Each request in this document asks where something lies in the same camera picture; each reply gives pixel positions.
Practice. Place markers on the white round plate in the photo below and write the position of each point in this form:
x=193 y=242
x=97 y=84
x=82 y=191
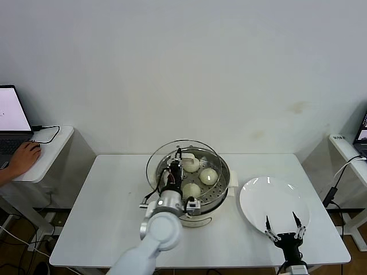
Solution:
x=272 y=200

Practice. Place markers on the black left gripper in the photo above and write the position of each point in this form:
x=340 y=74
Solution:
x=175 y=179

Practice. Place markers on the white side desk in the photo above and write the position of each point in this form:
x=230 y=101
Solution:
x=344 y=144
x=54 y=149

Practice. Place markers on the cream electric cooker pot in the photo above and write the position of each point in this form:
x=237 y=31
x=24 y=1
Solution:
x=200 y=220

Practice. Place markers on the bare person forearm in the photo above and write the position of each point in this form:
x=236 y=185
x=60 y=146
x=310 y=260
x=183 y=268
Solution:
x=4 y=177

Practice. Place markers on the bare person hand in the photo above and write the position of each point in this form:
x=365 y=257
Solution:
x=24 y=159

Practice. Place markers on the black computer mouse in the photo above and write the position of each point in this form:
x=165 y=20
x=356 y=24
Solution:
x=38 y=145

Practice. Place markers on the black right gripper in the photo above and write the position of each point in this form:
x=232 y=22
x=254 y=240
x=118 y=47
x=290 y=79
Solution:
x=289 y=243

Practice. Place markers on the round glass pot lid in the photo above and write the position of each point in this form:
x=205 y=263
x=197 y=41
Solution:
x=212 y=156

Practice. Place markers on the dark laptop with dark screen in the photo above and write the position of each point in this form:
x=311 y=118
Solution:
x=362 y=134

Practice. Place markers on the black laptop with bright screen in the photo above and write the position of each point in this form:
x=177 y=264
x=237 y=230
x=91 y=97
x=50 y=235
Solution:
x=11 y=114

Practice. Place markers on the stainless steel steamer basket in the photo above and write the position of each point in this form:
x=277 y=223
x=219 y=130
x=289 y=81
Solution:
x=218 y=183

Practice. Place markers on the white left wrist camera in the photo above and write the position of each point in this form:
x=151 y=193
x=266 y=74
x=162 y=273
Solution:
x=193 y=204

